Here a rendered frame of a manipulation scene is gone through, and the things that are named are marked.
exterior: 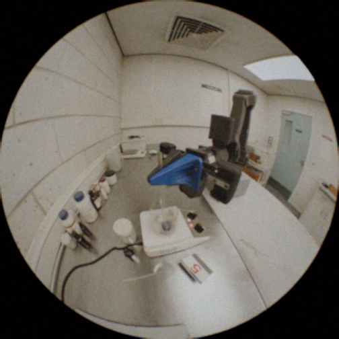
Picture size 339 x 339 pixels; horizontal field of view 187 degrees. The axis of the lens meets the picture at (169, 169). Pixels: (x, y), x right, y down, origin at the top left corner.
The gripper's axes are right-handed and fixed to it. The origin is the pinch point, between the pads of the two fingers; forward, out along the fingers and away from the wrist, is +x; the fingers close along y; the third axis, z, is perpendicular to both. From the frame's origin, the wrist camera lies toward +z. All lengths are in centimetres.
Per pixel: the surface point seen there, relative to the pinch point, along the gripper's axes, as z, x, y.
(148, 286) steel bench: 25.4, 13.8, -9.2
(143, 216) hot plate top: 16.7, 3.6, 7.9
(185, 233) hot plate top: 16.8, -2.4, -3.6
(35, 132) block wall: -15, 37, 30
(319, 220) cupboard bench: 75, -173, -180
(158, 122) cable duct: -6, -70, 121
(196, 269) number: 23.2, 0.8, -12.7
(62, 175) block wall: 7, 34, 38
